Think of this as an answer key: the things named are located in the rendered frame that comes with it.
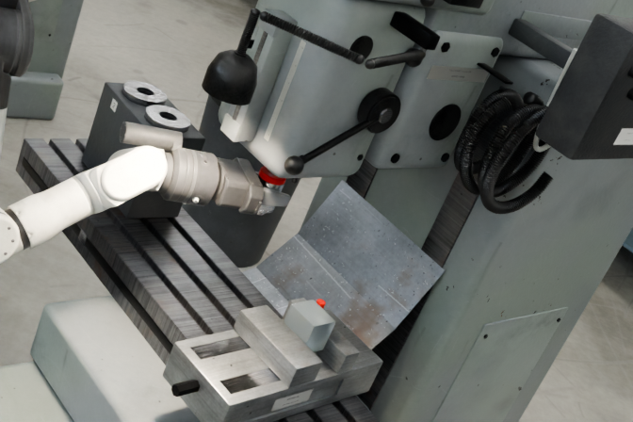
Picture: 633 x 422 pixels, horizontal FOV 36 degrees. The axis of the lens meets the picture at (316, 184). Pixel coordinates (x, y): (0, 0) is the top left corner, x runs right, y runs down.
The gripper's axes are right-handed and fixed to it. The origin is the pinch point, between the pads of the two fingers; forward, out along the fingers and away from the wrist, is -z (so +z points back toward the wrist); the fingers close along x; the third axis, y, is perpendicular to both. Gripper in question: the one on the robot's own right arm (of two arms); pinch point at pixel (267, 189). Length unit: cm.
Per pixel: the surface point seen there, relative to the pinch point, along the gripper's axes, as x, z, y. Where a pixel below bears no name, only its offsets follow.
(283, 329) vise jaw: -19.3, -2.1, 14.4
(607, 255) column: 4, -84, 4
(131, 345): -2.3, 14.5, 33.6
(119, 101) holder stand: 40.3, 16.7, 7.4
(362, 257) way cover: 10.4, -31.0, 17.1
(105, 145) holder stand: 40.2, 16.6, 17.5
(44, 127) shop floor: 254, -21, 123
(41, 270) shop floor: 147, -8, 123
